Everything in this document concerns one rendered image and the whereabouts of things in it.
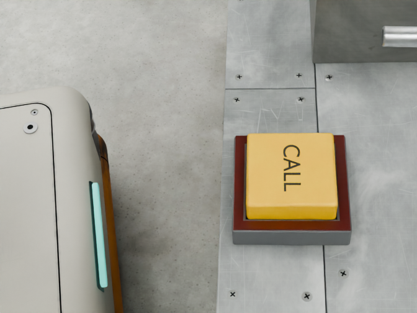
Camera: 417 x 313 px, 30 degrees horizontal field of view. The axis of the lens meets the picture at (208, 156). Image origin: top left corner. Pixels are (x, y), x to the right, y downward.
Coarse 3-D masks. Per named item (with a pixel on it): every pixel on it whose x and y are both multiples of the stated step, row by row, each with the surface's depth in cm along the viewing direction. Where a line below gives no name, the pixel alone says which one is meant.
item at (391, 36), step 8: (384, 32) 45; (392, 32) 45; (400, 32) 45; (408, 32) 45; (416, 32) 45; (384, 40) 45; (392, 40) 45; (400, 40) 45; (408, 40) 45; (416, 40) 45
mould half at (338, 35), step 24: (312, 0) 62; (336, 0) 57; (360, 0) 57; (384, 0) 57; (408, 0) 56; (312, 24) 62; (336, 24) 59; (360, 24) 59; (384, 24) 59; (408, 24) 58; (312, 48) 62; (336, 48) 61; (360, 48) 61; (384, 48) 61; (408, 48) 61
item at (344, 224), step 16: (240, 144) 56; (336, 144) 55; (240, 160) 55; (336, 160) 55; (240, 176) 54; (240, 192) 54; (240, 208) 53; (240, 224) 52; (256, 224) 52; (272, 224) 52; (288, 224) 52; (304, 224) 52; (320, 224) 52; (336, 224) 52
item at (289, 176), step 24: (264, 144) 54; (288, 144) 54; (312, 144) 54; (264, 168) 53; (288, 168) 52; (312, 168) 52; (264, 192) 52; (288, 192) 51; (312, 192) 51; (336, 192) 51; (264, 216) 52; (288, 216) 52; (312, 216) 52
